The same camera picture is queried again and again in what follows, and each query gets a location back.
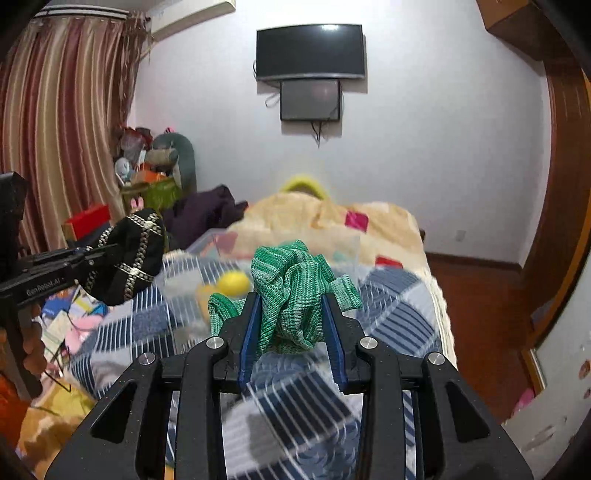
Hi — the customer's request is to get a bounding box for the black hat with chains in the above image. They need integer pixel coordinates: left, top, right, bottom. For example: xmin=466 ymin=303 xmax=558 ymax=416
xmin=78 ymin=208 xmax=167 ymax=306

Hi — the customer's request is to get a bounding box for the clear plastic storage box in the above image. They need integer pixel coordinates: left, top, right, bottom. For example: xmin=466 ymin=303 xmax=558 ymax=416
xmin=156 ymin=240 xmax=362 ymax=355

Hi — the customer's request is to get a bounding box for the yellow sponge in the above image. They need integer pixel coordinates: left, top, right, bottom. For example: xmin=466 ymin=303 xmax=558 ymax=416
xmin=195 ymin=270 xmax=250 ymax=322

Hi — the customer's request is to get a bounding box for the green knitted cloth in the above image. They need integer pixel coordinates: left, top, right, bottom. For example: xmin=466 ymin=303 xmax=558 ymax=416
xmin=207 ymin=239 xmax=365 ymax=356

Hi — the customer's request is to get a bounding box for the person's left hand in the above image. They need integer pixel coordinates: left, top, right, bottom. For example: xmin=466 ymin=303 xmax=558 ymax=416
xmin=22 ymin=320 xmax=47 ymax=377

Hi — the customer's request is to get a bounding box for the red box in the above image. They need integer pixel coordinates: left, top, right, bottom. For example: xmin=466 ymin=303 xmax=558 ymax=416
xmin=62 ymin=204 xmax=110 ymax=241

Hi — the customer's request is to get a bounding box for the pink rabbit toy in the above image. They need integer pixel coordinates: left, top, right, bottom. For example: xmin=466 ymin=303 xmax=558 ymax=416
xmin=130 ymin=197 xmax=144 ymax=213

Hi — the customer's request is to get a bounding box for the green cardboard box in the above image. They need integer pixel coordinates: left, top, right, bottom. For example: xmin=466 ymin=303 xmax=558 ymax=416
xmin=120 ymin=178 xmax=182 ymax=214

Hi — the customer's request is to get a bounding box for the dark purple garment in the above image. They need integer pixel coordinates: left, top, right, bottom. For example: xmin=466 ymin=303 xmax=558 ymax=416
xmin=161 ymin=185 xmax=249 ymax=250

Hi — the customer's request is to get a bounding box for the blue white patterned cloth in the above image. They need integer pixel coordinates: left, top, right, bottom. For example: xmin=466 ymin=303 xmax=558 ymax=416
xmin=69 ymin=254 xmax=454 ymax=479

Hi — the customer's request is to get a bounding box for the grey green plush toy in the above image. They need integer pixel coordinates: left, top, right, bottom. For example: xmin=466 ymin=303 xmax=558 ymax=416
xmin=144 ymin=132 xmax=197 ymax=194

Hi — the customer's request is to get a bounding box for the brown wooden door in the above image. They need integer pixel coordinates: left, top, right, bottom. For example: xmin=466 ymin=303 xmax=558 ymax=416
xmin=524 ymin=55 xmax=590 ymax=349

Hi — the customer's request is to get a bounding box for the striped red curtain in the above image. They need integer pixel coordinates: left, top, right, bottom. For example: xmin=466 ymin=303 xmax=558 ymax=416
xmin=1 ymin=12 xmax=148 ymax=253

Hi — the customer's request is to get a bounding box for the beige plush blanket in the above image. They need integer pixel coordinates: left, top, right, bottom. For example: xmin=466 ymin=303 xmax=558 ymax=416
xmin=228 ymin=192 xmax=429 ymax=271

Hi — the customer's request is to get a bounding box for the white air conditioner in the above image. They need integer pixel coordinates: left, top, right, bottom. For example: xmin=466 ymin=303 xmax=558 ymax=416
xmin=147 ymin=0 xmax=235 ymax=41

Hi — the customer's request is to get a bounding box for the small wall monitor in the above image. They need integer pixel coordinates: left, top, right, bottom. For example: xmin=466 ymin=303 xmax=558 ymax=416
xmin=280 ymin=79 xmax=342 ymax=122

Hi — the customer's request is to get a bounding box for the large wall television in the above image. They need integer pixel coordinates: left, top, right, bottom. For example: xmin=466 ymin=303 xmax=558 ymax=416
xmin=256 ymin=24 xmax=366 ymax=81

